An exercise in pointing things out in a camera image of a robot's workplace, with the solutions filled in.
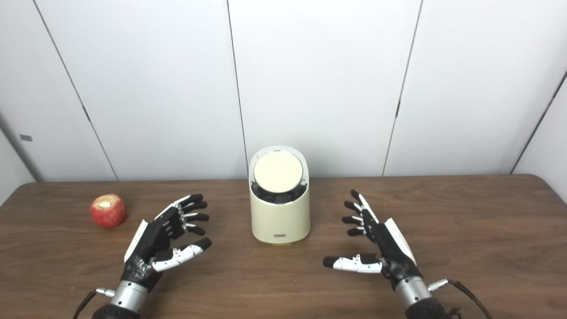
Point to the red apple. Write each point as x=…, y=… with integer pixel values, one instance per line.
x=108, y=212

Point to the cream-colored bin body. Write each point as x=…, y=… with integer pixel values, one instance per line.
x=280, y=221

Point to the small grey wall tag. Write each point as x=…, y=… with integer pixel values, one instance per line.
x=26, y=138

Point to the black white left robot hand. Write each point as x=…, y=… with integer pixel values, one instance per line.
x=150, y=239

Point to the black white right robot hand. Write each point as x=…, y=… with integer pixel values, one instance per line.
x=392, y=248

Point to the cream round bin lid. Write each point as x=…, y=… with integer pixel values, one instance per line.
x=278, y=172

